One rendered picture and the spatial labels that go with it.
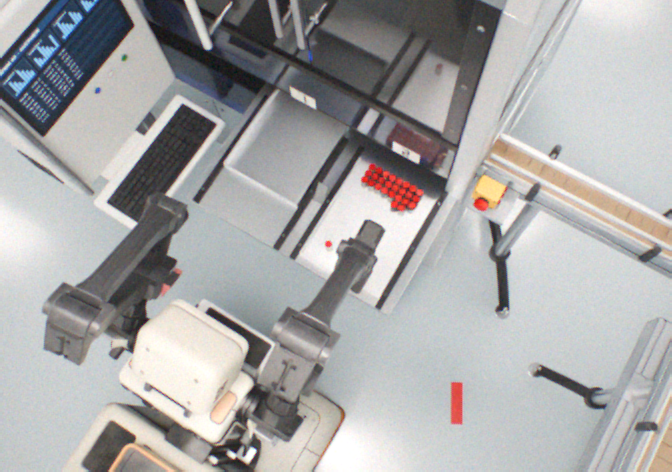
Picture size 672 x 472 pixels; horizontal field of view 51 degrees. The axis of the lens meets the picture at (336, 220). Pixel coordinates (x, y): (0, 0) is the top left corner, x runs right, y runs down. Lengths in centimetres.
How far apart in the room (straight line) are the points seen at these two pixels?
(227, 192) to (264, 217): 14
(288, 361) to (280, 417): 41
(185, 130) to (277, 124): 31
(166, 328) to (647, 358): 156
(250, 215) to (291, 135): 28
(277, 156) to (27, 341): 150
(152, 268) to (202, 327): 22
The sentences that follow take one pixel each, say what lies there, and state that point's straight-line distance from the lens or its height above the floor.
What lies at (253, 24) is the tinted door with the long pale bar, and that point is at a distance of 187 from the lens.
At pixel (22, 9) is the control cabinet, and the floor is 153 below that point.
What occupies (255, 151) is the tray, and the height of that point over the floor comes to 88.
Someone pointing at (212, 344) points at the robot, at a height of 135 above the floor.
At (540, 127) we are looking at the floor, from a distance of 321.
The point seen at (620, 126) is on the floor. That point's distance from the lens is 331.
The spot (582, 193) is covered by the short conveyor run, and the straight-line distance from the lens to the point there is 211.
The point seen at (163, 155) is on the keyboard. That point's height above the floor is 83.
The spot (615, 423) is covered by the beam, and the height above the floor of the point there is 54.
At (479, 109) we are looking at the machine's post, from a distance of 157.
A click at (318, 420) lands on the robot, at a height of 28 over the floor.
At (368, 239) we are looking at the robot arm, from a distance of 160.
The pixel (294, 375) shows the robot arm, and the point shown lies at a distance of 122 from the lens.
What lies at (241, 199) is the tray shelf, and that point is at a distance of 210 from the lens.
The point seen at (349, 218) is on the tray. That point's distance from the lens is 205.
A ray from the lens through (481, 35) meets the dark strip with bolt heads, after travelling 135.
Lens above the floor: 283
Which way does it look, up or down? 73 degrees down
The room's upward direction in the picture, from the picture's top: 8 degrees counter-clockwise
